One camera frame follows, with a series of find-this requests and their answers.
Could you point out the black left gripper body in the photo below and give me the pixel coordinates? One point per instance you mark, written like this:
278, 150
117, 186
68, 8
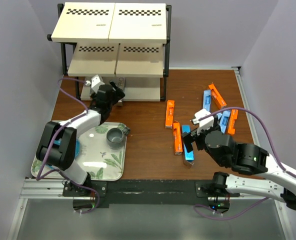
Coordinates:
116, 97

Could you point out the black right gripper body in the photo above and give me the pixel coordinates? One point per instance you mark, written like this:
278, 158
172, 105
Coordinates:
197, 139

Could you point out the silver blue toothpaste box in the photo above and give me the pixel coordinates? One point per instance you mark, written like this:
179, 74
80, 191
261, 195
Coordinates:
120, 85
85, 92

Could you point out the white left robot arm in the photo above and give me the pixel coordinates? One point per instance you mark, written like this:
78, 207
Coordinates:
62, 158

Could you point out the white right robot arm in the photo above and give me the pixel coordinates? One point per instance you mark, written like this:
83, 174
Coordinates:
258, 171

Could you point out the orange toothpaste box centre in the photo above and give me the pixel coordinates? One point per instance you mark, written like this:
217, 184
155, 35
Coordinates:
177, 139

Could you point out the orange toothpaste box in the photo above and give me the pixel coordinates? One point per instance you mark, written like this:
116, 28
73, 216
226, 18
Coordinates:
169, 116
218, 99
232, 119
177, 139

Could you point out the metallic blue toothpaste box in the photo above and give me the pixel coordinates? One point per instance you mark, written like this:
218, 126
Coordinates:
188, 157

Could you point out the blue toothpaste box right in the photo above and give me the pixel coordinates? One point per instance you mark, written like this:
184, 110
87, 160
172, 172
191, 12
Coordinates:
224, 120

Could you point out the light blue toothpaste box tilted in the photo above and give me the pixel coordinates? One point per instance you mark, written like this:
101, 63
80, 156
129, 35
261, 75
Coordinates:
219, 115

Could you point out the orange toothpaste box left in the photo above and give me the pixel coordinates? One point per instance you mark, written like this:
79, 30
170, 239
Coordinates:
169, 116

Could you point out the orange toothpaste box right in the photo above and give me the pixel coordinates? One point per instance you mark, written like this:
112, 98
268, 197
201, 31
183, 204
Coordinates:
232, 119

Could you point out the grey ceramic mug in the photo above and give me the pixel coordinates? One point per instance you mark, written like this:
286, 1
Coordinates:
116, 137

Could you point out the blue toothpaste box upper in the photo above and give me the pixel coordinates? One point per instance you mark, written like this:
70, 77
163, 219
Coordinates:
207, 100

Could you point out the orange toothpaste box upper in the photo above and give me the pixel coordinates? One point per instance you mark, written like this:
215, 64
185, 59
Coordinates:
218, 99

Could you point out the teal dotted plate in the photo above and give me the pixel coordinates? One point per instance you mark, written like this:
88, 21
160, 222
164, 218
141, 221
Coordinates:
76, 147

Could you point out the leaf-patterned white tray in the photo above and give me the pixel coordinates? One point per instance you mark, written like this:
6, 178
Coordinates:
97, 158

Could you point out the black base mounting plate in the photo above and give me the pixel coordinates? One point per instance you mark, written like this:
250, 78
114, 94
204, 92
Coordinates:
158, 192

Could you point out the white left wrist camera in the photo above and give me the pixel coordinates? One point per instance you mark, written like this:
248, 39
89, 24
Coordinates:
92, 84

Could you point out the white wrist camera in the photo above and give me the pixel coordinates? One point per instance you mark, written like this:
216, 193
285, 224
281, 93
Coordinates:
92, 84
202, 121

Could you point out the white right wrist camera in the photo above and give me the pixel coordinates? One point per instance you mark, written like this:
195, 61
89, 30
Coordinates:
202, 121

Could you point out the black frame three-tier shelf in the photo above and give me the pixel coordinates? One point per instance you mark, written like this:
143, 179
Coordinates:
125, 42

